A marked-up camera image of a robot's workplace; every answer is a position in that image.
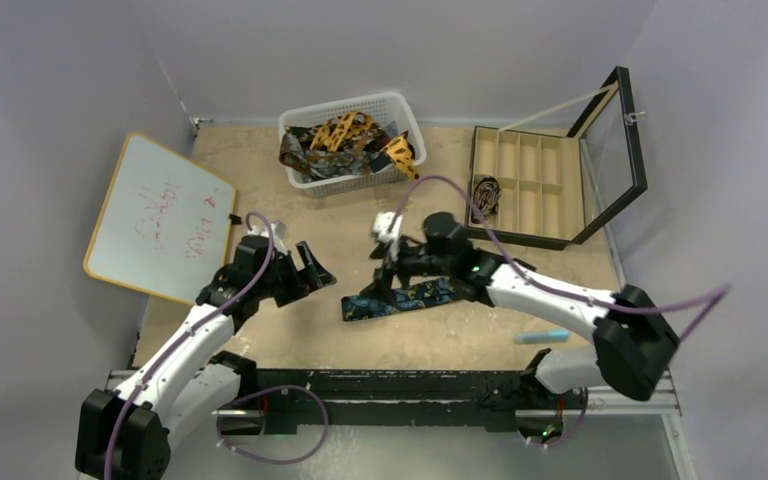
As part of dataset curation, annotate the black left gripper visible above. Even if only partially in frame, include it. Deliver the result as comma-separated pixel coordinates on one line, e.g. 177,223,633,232
254,242,333,307

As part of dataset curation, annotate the navy blue shell pattern tie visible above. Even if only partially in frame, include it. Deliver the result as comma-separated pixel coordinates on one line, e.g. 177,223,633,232
341,277,460,322

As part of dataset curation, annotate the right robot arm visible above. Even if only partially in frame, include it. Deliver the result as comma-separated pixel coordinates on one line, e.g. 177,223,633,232
363,212,679,407

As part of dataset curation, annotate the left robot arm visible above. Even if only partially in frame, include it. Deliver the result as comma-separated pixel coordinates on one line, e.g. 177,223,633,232
75,233,336,479

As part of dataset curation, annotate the dark brown patterned tie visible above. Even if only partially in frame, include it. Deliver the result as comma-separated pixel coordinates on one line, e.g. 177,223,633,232
279,126,393,182

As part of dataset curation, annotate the rolled cat pattern tie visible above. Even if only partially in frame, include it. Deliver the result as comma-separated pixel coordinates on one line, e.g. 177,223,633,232
471,176,501,220

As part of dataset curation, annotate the light blue marker pen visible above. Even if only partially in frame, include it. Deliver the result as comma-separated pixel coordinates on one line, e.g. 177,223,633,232
514,329,570,345

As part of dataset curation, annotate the yellow framed whiteboard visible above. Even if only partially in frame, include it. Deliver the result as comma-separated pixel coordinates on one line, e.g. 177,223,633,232
83,132,237,305

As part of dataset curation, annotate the black tie display box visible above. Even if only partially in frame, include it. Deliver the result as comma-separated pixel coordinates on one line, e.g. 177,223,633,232
468,66,648,250

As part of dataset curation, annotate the white plastic basket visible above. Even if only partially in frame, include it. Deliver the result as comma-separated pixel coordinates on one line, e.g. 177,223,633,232
279,91,427,198

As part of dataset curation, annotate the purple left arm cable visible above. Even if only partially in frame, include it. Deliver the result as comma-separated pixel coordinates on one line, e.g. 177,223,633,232
102,211,330,480

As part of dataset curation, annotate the aluminium frame rail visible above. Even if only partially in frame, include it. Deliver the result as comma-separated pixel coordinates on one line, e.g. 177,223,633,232
105,129,682,432

